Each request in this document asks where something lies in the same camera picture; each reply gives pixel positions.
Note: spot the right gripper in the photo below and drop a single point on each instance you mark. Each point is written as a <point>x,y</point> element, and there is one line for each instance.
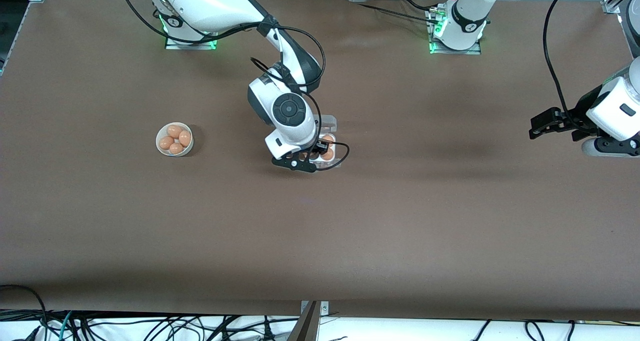
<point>321,145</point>

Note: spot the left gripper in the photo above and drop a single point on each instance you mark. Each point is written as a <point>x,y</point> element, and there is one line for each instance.
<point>573,117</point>

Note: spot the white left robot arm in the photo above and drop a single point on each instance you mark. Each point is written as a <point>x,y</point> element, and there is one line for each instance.
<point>467,16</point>

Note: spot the brown egg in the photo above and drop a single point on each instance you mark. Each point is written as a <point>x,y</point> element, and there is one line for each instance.
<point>328,155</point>
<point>176,149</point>
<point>166,142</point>
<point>185,138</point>
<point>329,138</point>
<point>174,131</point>

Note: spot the clear plastic egg carton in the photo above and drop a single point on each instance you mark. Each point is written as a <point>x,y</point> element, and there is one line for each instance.
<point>330,123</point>

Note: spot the brown table cover sheet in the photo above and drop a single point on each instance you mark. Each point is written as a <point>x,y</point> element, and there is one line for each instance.
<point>320,231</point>

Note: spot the white round bowl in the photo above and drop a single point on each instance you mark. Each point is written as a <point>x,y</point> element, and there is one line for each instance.
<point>187,149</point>

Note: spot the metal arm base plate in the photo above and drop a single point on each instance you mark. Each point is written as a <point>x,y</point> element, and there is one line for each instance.
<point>172,45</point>
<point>475,50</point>

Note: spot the small metal bracket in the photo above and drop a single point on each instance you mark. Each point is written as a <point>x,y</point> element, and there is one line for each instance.
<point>325,308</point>

